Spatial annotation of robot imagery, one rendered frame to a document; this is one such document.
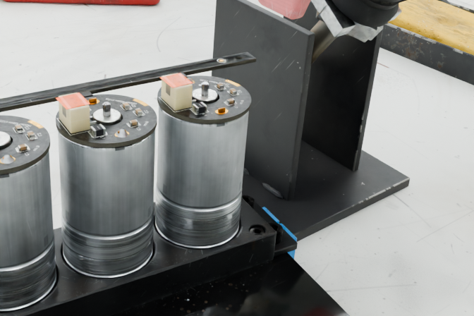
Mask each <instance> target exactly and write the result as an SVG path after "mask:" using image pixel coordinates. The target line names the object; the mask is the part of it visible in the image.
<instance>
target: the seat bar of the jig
mask: <svg viewBox="0 0 474 316"><path fill-rule="evenodd" d="M155 207H156V202H154V207H153V208H154V230H153V257H152V259H151V260H150V262H149V263H148V264H147V265H146V266H145V267H144V268H142V269H141V270H140V271H138V272H136V273H134V274H131V275H129V276H125V277H121V278H116V279H96V278H91V277H88V276H83V275H81V274H79V273H77V272H75V271H73V270H72V269H71V268H70V267H69V266H68V265H67V264H66V263H65V262H64V260H63V241H62V227H60V228H57V229H54V242H55V256H56V281H57V283H56V285H55V287H54V289H53V291H52V292H51V293H50V294H49V295H48V296H47V297H46V298H45V299H44V300H42V301H40V302H39V303H37V304H35V305H33V306H31V307H28V308H26V309H23V310H18V311H14V312H1V313H0V316H111V315H115V314H117V313H119V312H123V311H125V310H129V309H131V308H135V307H138V306H140V305H144V304H146V303H149V302H152V301H154V300H158V299H160V298H164V297H167V296H170V295H172V294H175V293H178V292H181V291H184V290H187V289H190V288H193V287H196V286H199V285H201V284H205V283H207V282H210V281H214V280H216V279H220V278H222V277H226V276H228V275H230V274H234V273H236V272H240V271H243V270H245V269H249V268H251V267H254V266H257V265H260V264H263V263H266V262H269V261H272V260H273V259H274V249H275V243H276V236H277V232H276V231H275V230H274V229H273V228H272V227H271V226H270V225H269V224H268V223H267V222H266V221H265V220H264V219H263V218H262V217H261V216H260V215H259V214H258V213H257V212H256V211H255V210H254V209H253V208H252V207H251V206H250V205H249V204H248V203H247V202H246V201H245V200H244V199H243V198H241V212H240V220H239V228H238V234H237V235H236V237H235V238H234V239H233V240H231V241H230V242H228V243H226V244H224V245H221V246H219V247H216V248H210V249H190V248H182V247H180V246H177V245H174V244H172V243H170V242H168V241H166V240H164V239H163V238H162V237H161V236H160V235H159V234H158V233H157V231H156V229H155Z"/></svg>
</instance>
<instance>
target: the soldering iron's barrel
mask: <svg viewBox="0 0 474 316"><path fill-rule="evenodd" d="M311 32H313V33H314V34H315V40H314V46H313V52H312V62H311V64H312V63H313V62H314V61H315V60H316V59H317V58H318V56H319V55H320V54H321V53H322V52H323V51H324V50H325V49H326V48H327V47H328V46H329V45H330V44H331V43H332V42H333V41H334V40H335V39H336V37H334V36H333V34H332V33H331V31H330V30H329V28H328V27H327V25H326V23H325V22H323V21H321V20H319V21H318V22H317V24H316V25H315V26H314V27H313V28H312V30H311Z"/></svg>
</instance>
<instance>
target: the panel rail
mask: <svg viewBox="0 0 474 316"><path fill-rule="evenodd" d="M253 62H256V58H255V57H254V56H253V55H251V54H249V53H248V52H243V53H239V54H233V55H228V56H222V57H217V58H213V59H207V60H202V61H196V62H191V63H185V64H181V65H176V66H170V67H165V68H158V69H154V70H150V71H143V72H139V73H132V74H128V75H121V76H117V77H113V78H106V79H102V80H95V81H91V82H86V83H80V84H76V85H69V86H65V87H58V88H54V89H50V90H43V91H39V92H31V93H27V94H24V95H16V96H12V97H5V98H1V99H0V112H3V111H10V110H14V109H21V108H25V107H31V106H35V105H39V104H46V103H50V102H56V101H58V100H57V99H56V98H57V97H59V96H61V95H68V94H72V93H80V94H81V95H82V96H84V97H86V96H90V95H93V94H96V93H100V92H106V91H110V90H117V89H121V88H125V87H132V86H136V85H142V84H146V83H153V82H157V81H160V80H162V79H161V77H162V76H163V75H170V74H174V73H181V74H182V75H184V76H185V77H186V76H187V75H192V74H196V73H203V72H207V71H213V70H217V69H221V68H228V67H232V66H239V65H243V64H247V63H253Z"/></svg>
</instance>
